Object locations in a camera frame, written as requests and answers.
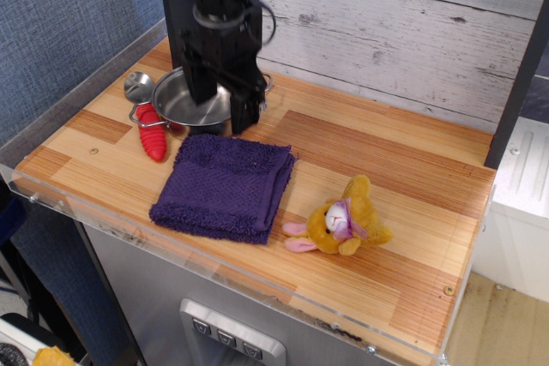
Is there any silver dispenser button panel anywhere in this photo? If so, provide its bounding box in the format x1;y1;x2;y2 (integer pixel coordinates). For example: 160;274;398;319
179;298;287;365

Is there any stainless toy fridge cabinet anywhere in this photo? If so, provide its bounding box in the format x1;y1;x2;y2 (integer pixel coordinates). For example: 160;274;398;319
84;225;388;365

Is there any yellow cloth item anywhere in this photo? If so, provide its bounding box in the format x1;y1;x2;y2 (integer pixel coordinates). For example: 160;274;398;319
31;346;76;366

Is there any purple folded towel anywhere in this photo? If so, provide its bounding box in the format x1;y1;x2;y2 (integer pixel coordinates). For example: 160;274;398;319
149;135;295;244

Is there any dark right support post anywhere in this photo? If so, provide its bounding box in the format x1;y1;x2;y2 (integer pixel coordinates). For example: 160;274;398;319
484;0;548;170

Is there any white toy sink counter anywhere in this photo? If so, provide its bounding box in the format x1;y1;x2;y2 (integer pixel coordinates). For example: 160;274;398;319
473;117;548;302

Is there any red handled metal scoop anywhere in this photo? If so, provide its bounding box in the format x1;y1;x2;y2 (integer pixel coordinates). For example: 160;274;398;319
124;71;167;162

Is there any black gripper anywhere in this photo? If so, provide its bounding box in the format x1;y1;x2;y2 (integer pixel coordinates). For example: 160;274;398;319
183;14;267;135

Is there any clear acrylic edge guard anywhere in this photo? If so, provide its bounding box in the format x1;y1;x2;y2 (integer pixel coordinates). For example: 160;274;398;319
2;160;486;365

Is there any stainless steel pot bowl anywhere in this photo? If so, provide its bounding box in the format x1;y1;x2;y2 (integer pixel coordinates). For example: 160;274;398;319
129;66;274;137

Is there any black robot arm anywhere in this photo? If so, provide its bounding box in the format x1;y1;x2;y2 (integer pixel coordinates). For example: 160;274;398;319
181;0;268;135

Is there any yellow plush bunny toy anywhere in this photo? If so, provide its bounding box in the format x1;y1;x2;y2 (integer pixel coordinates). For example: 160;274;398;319
282;175;393;255

